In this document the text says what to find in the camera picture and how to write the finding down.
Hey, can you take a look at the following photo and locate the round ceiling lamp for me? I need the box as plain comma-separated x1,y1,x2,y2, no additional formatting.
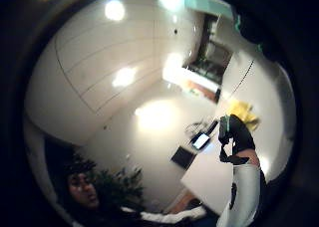
104,0,127,22

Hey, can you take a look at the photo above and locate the black flat keyboard case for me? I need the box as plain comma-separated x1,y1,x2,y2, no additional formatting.
169,145,197,170

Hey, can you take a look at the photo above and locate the black cable bundle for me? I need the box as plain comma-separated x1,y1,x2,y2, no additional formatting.
184,118,210,136

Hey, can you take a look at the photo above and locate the yellow soft cloth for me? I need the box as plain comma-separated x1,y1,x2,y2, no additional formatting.
228,99,261,131

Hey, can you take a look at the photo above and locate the green potted plant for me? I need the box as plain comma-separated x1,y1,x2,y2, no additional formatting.
89,166,145,210

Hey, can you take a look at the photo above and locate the the person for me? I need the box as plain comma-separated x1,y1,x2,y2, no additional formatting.
64,165,213,227

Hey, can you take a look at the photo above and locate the dark open shelf unit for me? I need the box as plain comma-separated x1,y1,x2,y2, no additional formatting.
183,13,233,86

